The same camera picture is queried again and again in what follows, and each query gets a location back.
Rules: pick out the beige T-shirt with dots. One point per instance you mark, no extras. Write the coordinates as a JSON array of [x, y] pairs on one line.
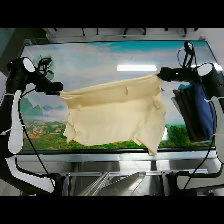
[[113, 116]]

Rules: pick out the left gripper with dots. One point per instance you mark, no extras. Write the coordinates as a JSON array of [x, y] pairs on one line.
[[50, 88]]

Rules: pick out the dark grey garment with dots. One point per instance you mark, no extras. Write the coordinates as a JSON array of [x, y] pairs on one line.
[[186, 113]]

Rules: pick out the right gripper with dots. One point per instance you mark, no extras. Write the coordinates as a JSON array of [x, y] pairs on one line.
[[169, 74]]

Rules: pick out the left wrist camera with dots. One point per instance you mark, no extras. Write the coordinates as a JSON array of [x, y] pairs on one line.
[[46, 68]]

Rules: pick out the silver frame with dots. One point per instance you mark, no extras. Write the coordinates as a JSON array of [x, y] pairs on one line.
[[110, 160]]

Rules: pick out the blue garment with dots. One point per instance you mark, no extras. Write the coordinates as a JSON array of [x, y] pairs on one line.
[[205, 110]]

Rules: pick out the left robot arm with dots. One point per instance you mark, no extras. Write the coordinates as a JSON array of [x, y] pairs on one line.
[[15, 133]]

